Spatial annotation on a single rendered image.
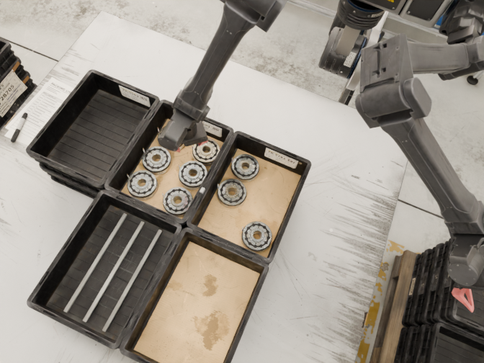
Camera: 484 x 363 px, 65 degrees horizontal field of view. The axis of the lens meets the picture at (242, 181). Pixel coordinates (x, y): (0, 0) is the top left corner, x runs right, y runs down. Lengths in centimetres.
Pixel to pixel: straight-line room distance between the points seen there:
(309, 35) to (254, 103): 143
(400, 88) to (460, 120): 238
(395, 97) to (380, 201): 99
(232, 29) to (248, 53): 215
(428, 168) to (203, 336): 82
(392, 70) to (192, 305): 91
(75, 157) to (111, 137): 15
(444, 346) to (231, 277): 107
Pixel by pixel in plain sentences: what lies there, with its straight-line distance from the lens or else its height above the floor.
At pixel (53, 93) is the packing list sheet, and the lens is 187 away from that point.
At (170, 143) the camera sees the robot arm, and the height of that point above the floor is 124.
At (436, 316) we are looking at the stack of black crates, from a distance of 187.
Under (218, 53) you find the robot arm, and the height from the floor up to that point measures 153.
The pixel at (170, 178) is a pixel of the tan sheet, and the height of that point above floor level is 83.
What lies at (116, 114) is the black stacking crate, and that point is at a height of 83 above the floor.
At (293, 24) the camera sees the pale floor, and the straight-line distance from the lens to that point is 314.
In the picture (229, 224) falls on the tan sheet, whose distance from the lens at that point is 133.
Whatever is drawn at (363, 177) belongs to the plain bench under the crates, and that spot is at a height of 70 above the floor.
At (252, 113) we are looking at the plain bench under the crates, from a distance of 170.
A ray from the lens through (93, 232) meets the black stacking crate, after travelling 138.
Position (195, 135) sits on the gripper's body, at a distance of 110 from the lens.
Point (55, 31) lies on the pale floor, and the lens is 316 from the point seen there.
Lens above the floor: 210
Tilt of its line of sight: 65 degrees down
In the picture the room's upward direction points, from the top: 11 degrees clockwise
